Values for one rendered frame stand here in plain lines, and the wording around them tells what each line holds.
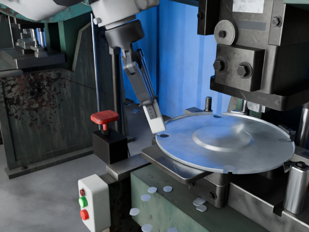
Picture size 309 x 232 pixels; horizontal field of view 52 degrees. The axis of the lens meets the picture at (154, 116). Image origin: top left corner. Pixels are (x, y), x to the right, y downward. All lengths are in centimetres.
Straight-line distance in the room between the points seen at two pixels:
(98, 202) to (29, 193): 120
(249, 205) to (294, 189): 11
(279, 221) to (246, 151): 14
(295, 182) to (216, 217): 18
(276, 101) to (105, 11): 37
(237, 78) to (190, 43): 188
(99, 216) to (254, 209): 39
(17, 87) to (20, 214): 73
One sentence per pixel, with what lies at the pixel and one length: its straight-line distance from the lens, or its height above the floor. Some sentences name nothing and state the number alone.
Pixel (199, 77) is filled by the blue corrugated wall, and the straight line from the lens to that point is 247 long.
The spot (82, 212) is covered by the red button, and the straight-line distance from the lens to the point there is 87.
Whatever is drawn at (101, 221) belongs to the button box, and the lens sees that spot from 87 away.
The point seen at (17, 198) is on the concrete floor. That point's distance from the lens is 199.
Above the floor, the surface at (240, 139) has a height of 79.
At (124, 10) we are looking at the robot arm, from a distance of 61.
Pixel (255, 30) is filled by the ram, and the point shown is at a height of 101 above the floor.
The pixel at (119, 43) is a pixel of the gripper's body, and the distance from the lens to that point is 62.
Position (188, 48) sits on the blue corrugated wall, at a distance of 254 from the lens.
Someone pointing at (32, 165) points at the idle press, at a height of 3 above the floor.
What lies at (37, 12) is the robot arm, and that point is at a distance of 63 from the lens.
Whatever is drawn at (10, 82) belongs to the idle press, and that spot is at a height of 58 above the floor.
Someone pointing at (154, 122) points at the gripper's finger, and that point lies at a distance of 68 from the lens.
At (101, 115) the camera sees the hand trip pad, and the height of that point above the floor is 76.
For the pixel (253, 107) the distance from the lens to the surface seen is 76.
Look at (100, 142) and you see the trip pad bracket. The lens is 89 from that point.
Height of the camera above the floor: 108
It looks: 22 degrees down
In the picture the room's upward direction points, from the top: straight up
